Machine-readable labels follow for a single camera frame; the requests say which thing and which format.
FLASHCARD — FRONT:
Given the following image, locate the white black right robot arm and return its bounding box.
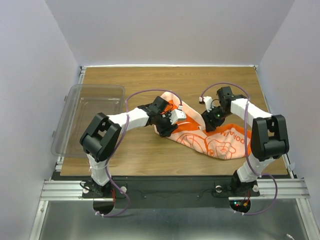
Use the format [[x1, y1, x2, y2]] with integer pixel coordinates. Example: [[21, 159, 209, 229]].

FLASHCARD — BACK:
[[199, 83, 290, 196]]

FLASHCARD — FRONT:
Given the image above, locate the orange white cartoon towel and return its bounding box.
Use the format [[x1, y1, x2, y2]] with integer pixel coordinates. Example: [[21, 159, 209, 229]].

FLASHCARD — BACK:
[[168, 102, 245, 160]]

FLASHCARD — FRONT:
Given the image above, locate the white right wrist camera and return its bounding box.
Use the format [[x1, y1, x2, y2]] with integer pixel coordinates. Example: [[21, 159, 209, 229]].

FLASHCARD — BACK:
[[199, 96, 213, 112]]

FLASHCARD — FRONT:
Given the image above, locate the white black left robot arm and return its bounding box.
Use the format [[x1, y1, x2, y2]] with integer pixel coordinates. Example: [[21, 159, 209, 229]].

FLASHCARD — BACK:
[[79, 96, 187, 197]]

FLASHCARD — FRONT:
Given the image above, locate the aluminium frame rail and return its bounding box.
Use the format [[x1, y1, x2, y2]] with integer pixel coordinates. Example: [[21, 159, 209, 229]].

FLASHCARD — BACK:
[[40, 178, 311, 202]]

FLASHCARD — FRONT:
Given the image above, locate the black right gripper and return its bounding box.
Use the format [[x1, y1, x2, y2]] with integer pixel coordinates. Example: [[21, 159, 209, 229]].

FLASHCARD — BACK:
[[200, 105, 231, 133]]

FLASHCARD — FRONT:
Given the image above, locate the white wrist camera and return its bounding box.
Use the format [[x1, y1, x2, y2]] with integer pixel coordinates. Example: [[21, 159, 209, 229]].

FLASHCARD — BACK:
[[199, 96, 213, 112], [169, 105, 187, 125]]

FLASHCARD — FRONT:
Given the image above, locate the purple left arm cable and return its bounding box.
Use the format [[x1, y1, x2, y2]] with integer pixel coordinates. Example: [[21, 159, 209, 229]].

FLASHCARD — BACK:
[[94, 89, 183, 218]]

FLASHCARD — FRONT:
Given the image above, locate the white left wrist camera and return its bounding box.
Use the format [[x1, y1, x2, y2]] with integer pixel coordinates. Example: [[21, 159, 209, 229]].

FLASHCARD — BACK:
[[169, 105, 187, 125]]

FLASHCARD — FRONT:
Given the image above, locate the clear plastic bin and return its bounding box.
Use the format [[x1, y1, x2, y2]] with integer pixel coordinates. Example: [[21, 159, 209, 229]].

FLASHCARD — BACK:
[[51, 84, 125, 158]]

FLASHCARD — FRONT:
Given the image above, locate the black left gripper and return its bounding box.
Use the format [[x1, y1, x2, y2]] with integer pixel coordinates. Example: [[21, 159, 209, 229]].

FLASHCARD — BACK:
[[154, 110, 178, 138]]

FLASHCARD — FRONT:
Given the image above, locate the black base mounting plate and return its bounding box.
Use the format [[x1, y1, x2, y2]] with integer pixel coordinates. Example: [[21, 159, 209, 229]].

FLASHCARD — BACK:
[[80, 176, 260, 213]]

